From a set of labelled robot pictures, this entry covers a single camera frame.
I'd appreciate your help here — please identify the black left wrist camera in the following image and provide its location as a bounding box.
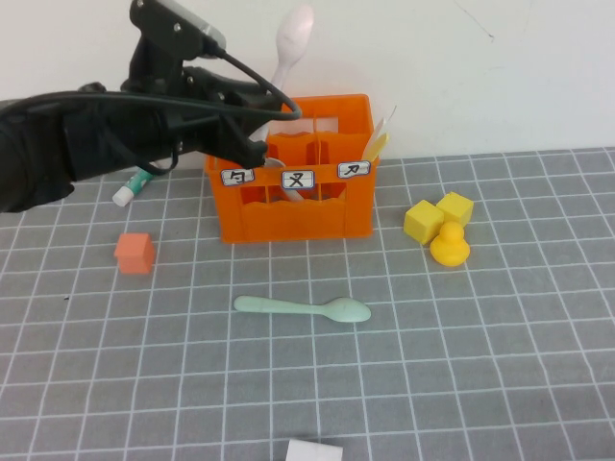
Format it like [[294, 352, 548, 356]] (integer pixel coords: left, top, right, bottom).
[[128, 0, 227, 59]]

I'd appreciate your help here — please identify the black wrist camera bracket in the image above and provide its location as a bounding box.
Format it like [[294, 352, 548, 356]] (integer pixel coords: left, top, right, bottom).
[[127, 36, 193, 92]]

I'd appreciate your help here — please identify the white label fork character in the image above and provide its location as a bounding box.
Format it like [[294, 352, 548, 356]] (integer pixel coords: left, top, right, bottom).
[[281, 169, 316, 189]]

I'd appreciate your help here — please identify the white label knife character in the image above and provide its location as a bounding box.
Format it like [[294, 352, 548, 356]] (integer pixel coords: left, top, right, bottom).
[[336, 159, 372, 180]]

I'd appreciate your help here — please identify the white label spoon character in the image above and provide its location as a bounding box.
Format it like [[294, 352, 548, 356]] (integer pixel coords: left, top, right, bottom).
[[220, 167, 256, 186]]

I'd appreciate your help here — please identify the yellow foam cube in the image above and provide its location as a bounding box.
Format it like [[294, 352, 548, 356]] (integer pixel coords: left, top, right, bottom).
[[435, 191, 475, 227], [403, 199, 445, 245]]

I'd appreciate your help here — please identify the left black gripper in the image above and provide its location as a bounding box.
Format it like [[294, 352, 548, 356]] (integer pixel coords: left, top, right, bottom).
[[122, 66, 290, 168]]

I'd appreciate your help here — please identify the white paper card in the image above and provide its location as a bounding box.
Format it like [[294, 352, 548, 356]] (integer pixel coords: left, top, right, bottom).
[[284, 437, 344, 461]]

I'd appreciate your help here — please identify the orange foam block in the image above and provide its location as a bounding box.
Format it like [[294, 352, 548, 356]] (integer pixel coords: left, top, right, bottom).
[[113, 232, 157, 275]]

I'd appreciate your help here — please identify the pink plastic spoon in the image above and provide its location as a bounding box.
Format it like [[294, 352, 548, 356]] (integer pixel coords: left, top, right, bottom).
[[249, 3, 316, 145]]

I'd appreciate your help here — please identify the yellow rubber duck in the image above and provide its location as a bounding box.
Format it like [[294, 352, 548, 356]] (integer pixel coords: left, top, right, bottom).
[[429, 221, 470, 268]]

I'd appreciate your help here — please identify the mint green plastic spoon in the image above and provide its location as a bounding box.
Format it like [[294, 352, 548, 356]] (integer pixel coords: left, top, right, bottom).
[[234, 295, 372, 324]]

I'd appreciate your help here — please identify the long black camera cable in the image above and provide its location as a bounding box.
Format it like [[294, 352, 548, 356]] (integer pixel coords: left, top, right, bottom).
[[28, 42, 304, 177]]

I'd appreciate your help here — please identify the yellow plastic knife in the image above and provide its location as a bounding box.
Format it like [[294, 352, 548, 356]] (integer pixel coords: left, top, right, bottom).
[[360, 133, 390, 163]]

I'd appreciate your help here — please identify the grey plastic fork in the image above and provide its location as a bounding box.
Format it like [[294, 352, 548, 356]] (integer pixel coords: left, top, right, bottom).
[[263, 157, 308, 203]]

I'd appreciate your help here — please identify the orange plastic cutlery holder crate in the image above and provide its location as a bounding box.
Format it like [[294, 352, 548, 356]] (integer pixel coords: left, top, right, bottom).
[[204, 93, 381, 245]]

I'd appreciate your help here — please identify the white green glue stick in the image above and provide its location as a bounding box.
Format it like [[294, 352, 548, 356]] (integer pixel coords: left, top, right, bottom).
[[111, 170, 155, 207]]

